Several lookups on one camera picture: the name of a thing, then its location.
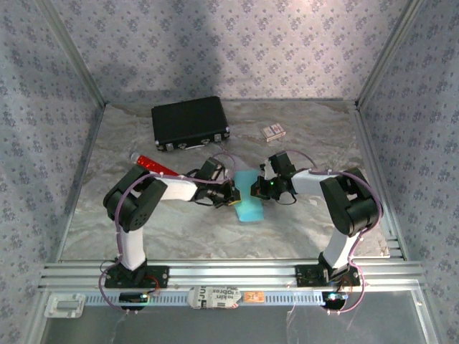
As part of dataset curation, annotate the light blue paper sheet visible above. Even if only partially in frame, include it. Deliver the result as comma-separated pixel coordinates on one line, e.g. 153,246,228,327
232,170,266,224

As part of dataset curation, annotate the small playing card box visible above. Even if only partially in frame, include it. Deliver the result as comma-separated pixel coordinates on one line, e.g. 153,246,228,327
260,122,287,143

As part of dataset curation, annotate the red tube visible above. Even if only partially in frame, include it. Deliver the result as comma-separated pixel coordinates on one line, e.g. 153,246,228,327
129,150,180,177

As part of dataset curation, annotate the black case with metal corners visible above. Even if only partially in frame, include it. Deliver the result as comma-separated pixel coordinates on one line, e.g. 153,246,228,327
150,95,231,153

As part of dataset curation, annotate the newspaper wrapped roll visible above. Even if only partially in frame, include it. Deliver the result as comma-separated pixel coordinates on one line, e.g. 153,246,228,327
187,285,242,310

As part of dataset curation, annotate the right small controller board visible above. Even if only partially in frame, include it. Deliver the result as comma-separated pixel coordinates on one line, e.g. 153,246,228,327
321,290,349,305

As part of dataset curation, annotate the small controller board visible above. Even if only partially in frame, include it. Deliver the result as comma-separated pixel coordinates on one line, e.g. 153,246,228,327
321,290,349,305
118,292,150,305

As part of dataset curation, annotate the left small controller board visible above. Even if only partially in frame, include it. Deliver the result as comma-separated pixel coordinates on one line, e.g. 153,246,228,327
118,292,150,305

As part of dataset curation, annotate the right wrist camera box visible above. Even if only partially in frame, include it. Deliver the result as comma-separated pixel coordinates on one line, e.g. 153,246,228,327
260,157,274,180

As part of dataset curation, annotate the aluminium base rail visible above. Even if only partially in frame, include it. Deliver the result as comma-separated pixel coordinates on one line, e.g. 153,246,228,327
38,260,427,290

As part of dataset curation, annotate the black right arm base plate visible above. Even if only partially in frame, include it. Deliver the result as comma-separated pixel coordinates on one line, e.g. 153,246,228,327
295,264,361,287

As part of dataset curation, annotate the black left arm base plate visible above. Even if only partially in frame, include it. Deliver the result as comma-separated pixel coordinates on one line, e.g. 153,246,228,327
103,264,170,290

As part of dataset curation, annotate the slotted grey cable duct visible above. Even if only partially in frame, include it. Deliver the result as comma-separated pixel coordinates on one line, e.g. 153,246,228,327
84,290,326,307

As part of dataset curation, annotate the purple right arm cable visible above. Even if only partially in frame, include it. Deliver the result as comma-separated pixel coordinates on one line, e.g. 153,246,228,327
286,149,383,316

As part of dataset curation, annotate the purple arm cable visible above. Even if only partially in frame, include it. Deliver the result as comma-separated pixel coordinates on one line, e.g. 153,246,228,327
286,149,383,316
98,150,237,316

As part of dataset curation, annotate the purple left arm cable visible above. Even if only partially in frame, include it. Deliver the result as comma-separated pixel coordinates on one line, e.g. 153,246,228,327
98,150,237,316

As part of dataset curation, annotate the aluminium frame post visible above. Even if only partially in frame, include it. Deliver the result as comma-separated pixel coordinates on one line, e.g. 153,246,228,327
354,0,426,110
37,0,108,108

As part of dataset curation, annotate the white plastic bracket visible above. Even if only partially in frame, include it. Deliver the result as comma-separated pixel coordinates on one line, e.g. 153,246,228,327
44,292,86,319

